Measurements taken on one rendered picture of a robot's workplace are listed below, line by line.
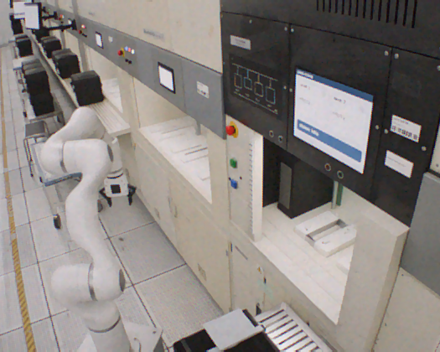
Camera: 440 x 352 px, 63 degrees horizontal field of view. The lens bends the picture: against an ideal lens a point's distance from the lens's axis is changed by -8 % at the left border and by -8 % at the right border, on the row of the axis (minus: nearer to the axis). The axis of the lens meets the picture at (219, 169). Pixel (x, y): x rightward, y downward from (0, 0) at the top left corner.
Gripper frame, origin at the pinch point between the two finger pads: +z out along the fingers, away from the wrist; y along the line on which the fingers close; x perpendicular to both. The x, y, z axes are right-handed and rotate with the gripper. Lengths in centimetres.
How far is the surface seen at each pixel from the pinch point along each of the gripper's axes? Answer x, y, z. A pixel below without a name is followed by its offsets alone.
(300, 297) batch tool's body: -49, 71, 18
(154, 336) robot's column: -55, 15, 25
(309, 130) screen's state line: -46, 70, -50
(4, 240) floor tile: 105, -138, 101
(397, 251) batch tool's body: -82, 83, -33
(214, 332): -79, 37, -7
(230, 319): -75, 42, -7
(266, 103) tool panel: -27, 61, -52
